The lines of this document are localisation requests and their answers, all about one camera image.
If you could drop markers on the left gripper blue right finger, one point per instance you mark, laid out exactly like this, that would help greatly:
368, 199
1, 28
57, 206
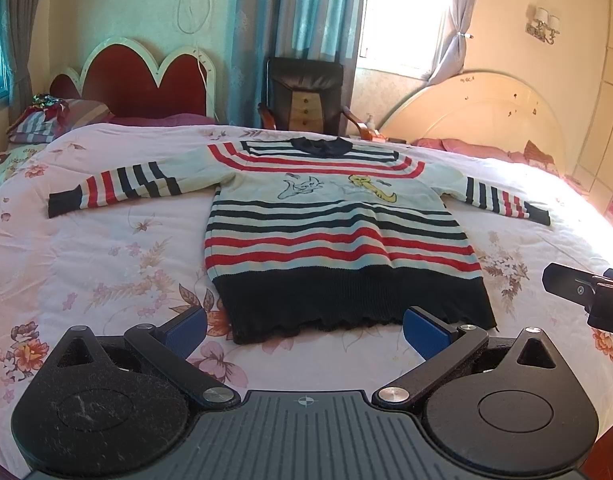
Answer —
447, 350

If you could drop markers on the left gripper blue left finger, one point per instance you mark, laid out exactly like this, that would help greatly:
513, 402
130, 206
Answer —
166, 348

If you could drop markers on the striped knit sweater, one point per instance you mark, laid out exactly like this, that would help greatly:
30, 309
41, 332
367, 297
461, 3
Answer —
321, 234

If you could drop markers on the pink pillow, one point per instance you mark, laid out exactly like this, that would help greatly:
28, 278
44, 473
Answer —
530, 156

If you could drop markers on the cream arched headboard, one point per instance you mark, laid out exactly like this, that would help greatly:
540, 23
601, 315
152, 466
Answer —
483, 108

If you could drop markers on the maroon blanket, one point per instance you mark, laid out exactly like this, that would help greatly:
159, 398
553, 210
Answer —
182, 119

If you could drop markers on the lotion bottle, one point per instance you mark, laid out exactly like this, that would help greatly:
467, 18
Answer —
370, 123

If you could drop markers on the small wooden drawer chest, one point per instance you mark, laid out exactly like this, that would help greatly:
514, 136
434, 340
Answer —
306, 112

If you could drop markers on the red heart-shaped headboard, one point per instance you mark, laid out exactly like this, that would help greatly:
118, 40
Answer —
123, 74

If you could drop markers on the grey tied curtain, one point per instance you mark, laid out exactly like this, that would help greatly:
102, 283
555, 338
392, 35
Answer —
451, 54

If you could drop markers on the black leather armchair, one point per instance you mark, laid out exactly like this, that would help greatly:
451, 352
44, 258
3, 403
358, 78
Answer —
285, 75

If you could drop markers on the teal curtain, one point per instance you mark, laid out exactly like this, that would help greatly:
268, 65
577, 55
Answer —
320, 30

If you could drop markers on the grey side curtain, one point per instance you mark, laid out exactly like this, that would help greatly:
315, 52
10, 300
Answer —
16, 26

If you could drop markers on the wall lamp sconce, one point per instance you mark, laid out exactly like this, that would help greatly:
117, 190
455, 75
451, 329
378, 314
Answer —
543, 25

